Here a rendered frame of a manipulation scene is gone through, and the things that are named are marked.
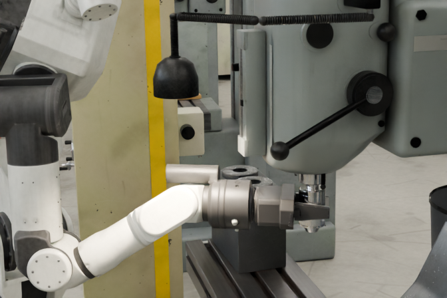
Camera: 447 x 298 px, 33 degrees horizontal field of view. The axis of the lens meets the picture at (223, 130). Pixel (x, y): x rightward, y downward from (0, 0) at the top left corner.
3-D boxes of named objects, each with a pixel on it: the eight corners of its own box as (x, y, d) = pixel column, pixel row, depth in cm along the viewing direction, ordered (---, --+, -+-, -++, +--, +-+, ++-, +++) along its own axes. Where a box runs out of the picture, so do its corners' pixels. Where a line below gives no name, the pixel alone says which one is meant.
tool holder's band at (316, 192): (319, 187, 135) (319, 181, 135) (330, 195, 131) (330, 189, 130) (295, 189, 134) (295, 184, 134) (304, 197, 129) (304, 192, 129)
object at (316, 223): (318, 218, 137) (319, 187, 135) (329, 227, 132) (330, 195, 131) (295, 221, 135) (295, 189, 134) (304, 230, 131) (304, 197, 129)
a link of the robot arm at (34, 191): (6, 294, 132) (-3, 169, 128) (25, 269, 144) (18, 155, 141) (72, 292, 131) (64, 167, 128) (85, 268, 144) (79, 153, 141)
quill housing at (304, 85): (282, 187, 119) (283, -18, 112) (246, 153, 138) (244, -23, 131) (392, 176, 124) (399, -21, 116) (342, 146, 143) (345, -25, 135)
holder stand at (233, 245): (237, 274, 173) (237, 192, 168) (211, 240, 194) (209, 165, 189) (286, 267, 177) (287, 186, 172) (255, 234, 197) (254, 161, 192)
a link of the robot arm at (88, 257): (144, 255, 132) (52, 310, 134) (149, 239, 142) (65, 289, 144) (111, 205, 131) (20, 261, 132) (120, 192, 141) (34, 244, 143)
